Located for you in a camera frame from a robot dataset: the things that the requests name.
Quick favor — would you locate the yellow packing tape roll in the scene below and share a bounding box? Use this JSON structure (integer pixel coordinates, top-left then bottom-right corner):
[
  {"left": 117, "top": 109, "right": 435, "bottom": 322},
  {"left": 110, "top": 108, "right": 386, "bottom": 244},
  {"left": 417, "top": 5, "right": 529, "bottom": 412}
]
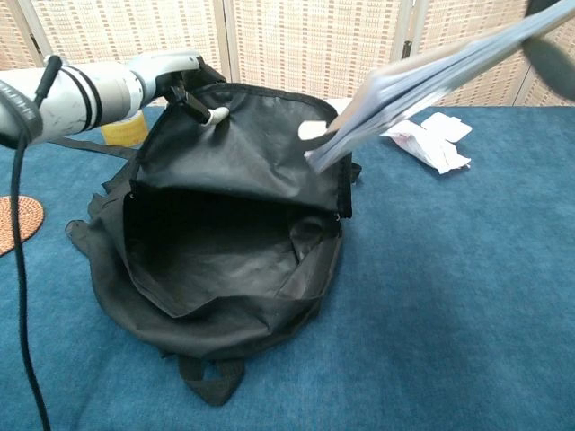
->
[{"left": 99, "top": 110, "right": 149, "bottom": 148}]

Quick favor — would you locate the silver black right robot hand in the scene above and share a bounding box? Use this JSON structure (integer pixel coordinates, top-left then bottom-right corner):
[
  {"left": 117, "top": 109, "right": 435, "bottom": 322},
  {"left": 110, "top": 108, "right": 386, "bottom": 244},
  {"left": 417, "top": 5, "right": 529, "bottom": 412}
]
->
[{"left": 523, "top": 0, "right": 575, "bottom": 102}]

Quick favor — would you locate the woven bamboo folding screen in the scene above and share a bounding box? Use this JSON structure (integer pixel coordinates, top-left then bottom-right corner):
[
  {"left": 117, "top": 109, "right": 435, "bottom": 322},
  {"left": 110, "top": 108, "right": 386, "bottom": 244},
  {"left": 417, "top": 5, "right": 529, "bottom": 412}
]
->
[{"left": 0, "top": 0, "right": 575, "bottom": 109}]

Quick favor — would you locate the crumpled white red wipes packet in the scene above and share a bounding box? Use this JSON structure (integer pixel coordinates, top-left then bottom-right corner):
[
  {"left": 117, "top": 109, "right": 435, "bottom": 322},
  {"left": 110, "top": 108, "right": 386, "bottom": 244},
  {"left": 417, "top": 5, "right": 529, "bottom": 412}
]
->
[{"left": 380, "top": 119, "right": 472, "bottom": 175}]

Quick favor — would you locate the white and yellow booklet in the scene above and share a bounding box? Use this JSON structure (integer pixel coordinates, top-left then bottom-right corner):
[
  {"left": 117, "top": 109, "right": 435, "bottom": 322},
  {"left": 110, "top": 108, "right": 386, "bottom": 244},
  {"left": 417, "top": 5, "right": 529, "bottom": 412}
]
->
[{"left": 298, "top": 0, "right": 575, "bottom": 175}]

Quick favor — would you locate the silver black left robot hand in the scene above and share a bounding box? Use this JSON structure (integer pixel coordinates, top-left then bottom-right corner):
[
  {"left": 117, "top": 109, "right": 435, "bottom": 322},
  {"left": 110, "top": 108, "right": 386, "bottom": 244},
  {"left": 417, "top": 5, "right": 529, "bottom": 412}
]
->
[{"left": 129, "top": 50, "right": 231, "bottom": 128}]

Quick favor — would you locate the white square plastic lid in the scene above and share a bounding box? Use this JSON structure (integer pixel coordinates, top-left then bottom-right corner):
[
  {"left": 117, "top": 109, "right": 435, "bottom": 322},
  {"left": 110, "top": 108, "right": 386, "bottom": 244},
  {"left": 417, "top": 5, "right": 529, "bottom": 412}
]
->
[{"left": 420, "top": 111, "right": 473, "bottom": 143}]

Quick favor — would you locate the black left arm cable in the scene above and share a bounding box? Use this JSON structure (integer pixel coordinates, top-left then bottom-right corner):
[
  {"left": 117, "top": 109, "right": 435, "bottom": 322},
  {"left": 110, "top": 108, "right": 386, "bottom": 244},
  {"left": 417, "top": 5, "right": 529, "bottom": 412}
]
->
[{"left": 11, "top": 56, "right": 63, "bottom": 431}]

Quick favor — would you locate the round woven rattan coaster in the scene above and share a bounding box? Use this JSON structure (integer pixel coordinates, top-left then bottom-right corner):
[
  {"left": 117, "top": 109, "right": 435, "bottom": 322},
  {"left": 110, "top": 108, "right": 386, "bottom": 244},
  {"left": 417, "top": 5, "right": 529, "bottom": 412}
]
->
[{"left": 0, "top": 195, "right": 46, "bottom": 258}]

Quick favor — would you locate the black fabric backpack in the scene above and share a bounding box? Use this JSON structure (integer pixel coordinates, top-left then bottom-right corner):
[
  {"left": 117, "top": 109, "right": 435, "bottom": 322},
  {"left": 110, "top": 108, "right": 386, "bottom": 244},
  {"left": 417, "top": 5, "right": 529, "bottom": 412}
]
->
[{"left": 57, "top": 82, "right": 363, "bottom": 408}]

